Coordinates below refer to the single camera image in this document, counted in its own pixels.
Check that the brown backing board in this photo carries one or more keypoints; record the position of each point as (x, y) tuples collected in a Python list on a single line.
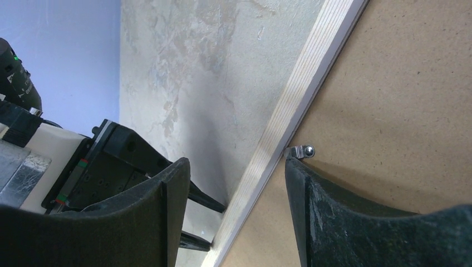
[(392, 121)]

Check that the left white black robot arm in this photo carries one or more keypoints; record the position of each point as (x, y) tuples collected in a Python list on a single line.
[(21, 105)]

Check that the metal turn clip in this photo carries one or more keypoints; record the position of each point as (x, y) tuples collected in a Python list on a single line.
[(299, 152)]

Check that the white wooden picture frame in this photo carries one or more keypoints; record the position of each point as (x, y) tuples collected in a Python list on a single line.
[(329, 34)]

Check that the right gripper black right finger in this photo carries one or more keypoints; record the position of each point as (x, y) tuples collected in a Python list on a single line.
[(334, 226)]

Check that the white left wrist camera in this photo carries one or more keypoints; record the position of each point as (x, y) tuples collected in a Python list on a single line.
[(29, 173)]

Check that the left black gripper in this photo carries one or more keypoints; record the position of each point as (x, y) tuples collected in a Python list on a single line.
[(115, 159)]

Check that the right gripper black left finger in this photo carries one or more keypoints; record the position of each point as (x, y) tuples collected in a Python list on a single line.
[(138, 227)]

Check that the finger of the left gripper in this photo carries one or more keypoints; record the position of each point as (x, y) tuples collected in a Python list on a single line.
[(192, 242)]

